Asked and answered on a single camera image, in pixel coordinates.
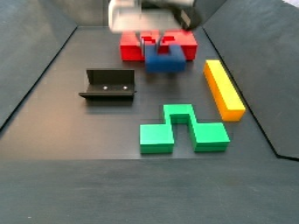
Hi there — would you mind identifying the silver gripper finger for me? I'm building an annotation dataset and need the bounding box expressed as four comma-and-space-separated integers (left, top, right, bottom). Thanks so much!
157, 35, 165, 51
141, 37, 146, 54

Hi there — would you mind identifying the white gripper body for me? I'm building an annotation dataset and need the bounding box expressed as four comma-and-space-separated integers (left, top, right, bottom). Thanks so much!
109, 0, 195, 32

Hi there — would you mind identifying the blue U-shaped block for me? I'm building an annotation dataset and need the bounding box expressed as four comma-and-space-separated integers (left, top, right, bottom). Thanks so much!
145, 45, 186, 73

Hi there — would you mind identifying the red puzzle base board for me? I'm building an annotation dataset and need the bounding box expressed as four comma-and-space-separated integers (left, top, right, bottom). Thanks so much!
119, 30, 198, 61

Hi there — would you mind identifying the black angled fixture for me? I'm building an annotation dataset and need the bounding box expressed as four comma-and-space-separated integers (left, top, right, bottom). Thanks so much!
79, 68, 137, 100

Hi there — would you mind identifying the yellow long bar block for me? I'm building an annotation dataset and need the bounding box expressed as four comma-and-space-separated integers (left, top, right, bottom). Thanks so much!
203, 59, 246, 122

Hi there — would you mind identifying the green zigzag block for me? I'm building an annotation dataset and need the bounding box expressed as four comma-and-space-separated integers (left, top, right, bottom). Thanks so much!
139, 103, 231, 155

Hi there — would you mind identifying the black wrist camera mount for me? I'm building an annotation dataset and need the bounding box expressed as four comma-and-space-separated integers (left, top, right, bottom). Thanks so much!
173, 6, 202, 32

